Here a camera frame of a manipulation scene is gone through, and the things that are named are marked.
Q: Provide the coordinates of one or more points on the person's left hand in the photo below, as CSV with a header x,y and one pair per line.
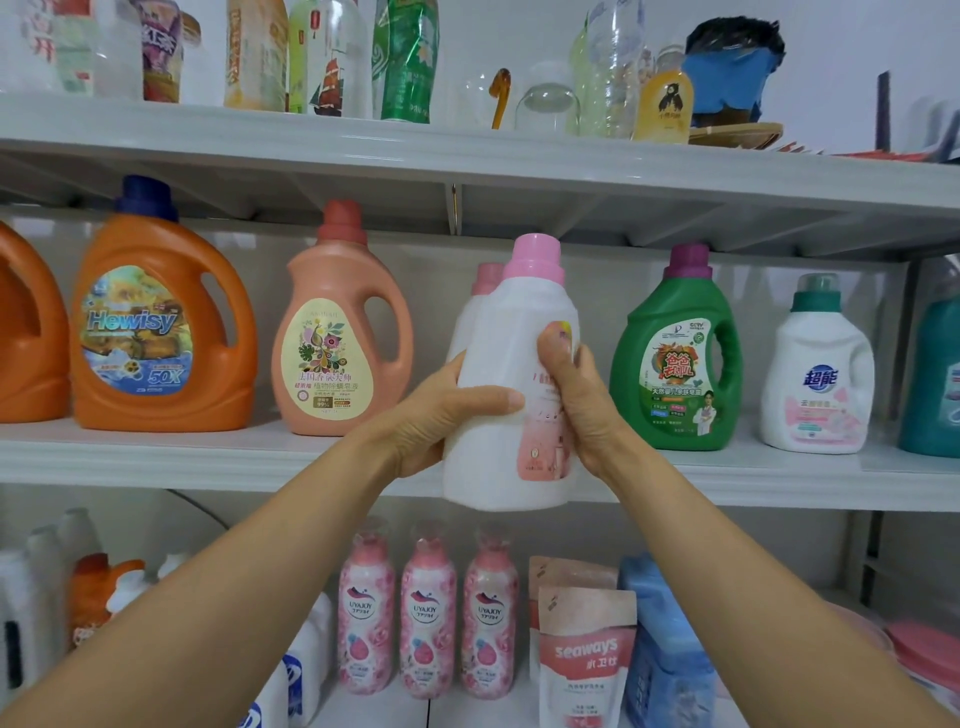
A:
x,y
420,427

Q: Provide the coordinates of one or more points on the person's right hand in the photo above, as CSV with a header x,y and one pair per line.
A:
x,y
592,427

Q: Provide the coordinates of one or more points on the person's left thumb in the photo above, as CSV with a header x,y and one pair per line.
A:
x,y
491,403

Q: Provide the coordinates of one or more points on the person's right thumb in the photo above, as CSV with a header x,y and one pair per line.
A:
x,y
556,360

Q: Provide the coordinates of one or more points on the white bottle pink label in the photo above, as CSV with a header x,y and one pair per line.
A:
x,y
502,450

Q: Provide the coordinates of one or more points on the person's right forearm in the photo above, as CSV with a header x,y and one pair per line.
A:
x,y
750,592

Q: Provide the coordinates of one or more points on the person's left forearm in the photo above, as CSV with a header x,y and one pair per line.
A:
x,y
210,585

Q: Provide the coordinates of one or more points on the plain white bottle pink cap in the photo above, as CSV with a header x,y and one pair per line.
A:
x,y
472,315

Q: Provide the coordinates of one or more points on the green detergent jug purple cap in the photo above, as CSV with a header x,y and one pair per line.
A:
x,y
675,307

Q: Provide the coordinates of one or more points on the pink refill pouch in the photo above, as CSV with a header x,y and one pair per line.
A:
x,y
562,574
585,660

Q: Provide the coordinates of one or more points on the peach detergent jug red cap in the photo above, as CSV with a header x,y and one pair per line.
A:
x,y
330,277

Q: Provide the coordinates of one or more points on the pink floral bottle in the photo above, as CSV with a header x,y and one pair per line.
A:
x,y
366,622
489,622
427,622

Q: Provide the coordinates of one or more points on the upturned clear glass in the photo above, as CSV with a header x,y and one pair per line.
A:
x,y
547,101

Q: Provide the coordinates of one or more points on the white detergent jug green cap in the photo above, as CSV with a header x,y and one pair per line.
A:
x,y
825,337

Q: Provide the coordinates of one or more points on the small yellow bottle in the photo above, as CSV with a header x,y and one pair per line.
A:
x,y
664,109

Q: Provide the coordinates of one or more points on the orange detergent jug blue cap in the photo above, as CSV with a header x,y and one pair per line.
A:
x,y
217,375

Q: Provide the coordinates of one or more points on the woven bamboo tray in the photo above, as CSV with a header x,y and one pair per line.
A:
x,y
735,135

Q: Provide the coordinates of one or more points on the crumpled clear plastic bottle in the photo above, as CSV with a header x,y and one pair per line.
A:
x,y
607,75

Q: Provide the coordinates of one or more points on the white bottle blue label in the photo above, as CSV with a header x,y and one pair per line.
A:
x,y
270,701
311,645

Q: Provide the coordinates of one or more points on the blue refill pack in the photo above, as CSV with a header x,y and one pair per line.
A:
x,y
667,652

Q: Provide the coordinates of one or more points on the white metal shelf unit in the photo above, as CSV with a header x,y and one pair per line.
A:
x,y
300,150

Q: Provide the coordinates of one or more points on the green drink bottle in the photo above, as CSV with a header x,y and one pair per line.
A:
x,y
405,67

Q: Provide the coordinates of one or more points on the blue and black bag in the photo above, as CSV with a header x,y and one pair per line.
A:
x,y
727,75

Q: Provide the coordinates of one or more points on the clear bottle ship label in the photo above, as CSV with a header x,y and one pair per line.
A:
x,y
330,67

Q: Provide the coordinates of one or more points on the teal detergent jug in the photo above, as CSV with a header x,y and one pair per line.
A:
x,y
930,375

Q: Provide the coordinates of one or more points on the bottle with yellow label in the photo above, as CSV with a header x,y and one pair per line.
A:
x,y
256,56

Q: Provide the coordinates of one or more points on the orange spray bottle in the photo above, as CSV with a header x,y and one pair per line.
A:
x,y
94,592

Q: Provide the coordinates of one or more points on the pink lidded container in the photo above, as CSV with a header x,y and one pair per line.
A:
x,y
930,652

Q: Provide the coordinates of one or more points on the bottle with brown label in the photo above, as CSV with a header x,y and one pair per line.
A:
x,y
161,52

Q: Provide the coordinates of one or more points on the tall white bottle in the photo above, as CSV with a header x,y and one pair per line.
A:
x,y
45,592

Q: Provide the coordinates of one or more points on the clear bottle red print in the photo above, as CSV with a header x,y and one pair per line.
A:
x,y
52,45

